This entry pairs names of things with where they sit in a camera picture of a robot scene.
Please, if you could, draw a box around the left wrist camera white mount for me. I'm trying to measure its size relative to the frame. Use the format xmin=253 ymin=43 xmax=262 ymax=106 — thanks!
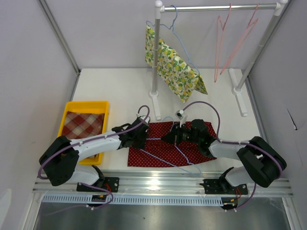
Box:
xmin=137 ymin=115 xmax=151 ymax=124

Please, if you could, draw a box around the white slotted cable duct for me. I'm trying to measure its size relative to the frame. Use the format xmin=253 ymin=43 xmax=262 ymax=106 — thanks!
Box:
xmin=42 ymin=194 xmax=224 ymax=207

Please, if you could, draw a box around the red polka dot skirt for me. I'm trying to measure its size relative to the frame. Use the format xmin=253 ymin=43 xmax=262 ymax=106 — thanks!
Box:
xmin=128 ymin=121 xmax=216 ymax=168

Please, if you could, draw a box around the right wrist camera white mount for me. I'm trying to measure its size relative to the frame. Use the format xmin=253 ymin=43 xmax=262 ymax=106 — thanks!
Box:
xmin=175 ymin=110 xmax=188 ymax=127

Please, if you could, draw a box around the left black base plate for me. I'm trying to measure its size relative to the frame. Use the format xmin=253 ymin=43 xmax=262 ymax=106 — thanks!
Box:
xmin=76 ymin=177 xmax=119 ymax=193

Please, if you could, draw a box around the lemon print skirt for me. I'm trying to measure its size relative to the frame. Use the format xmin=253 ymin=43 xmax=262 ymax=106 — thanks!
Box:
xmin=157 ymin=38 xmax=208 ymax=103

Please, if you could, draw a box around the yellow plastic tray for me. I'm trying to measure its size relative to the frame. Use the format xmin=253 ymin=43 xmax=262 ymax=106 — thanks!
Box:
xmin=58 ymin=100 xmax=110 ymax=166

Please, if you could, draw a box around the pink wire hanger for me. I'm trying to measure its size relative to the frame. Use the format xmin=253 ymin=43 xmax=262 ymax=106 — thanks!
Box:
xmin=220 ymin=3 xmax=260 ymax=75
xmin=214 ymin=3 xmax=232 ymax=82

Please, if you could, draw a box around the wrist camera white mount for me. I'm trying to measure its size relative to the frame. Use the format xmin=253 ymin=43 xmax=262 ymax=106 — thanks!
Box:
xmin=137 ymin=115 xmax=151 ymax=124
xmin=175 ymin=110 xmax=188 ymax=127

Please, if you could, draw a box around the red plaid cloth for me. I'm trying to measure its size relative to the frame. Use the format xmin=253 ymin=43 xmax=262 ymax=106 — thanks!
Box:
xmin=60 ymin=111 xmax=105 ymax=139

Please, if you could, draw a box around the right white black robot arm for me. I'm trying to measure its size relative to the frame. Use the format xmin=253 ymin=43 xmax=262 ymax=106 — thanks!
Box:
xmin=161 ymin=119 xmax=287 ymax=194

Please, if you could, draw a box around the blue wire hanger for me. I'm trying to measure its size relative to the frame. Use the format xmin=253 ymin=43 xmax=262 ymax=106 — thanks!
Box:
xmin=137 ymin=116 xmax=202 ymax=175
xmin=160 ymin=5 xmax=200 ymax=75

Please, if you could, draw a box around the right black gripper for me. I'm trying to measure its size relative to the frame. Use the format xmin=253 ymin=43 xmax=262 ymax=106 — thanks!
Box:
xmin=161 ymin=122 xmax=200 ymax=145

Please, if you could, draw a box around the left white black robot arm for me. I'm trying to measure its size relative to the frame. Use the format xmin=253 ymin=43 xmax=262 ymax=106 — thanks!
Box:
xmin=38 ymin=116 xmax=150 ymax=192

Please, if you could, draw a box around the clothes rack metal white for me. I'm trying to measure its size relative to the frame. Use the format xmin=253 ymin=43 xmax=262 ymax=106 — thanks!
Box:
xmin=145 ymin=0 xmax=288 ymax=120

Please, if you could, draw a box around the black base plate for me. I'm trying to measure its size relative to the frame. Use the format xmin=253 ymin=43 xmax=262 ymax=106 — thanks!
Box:
xmin=200 ymin=179 xmax=248 ymax=195
xmin=76 ymin=177 xmax=119 ymax=193

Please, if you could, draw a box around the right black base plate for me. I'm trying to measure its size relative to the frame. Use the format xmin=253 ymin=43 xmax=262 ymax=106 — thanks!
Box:
xmin=200 ymin=179 xmax=248 ymax=195

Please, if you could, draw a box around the aluminium mounting rail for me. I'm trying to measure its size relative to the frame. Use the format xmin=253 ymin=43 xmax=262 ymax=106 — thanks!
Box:
xmin=32 ymin=171 xmax=294 ymax=198

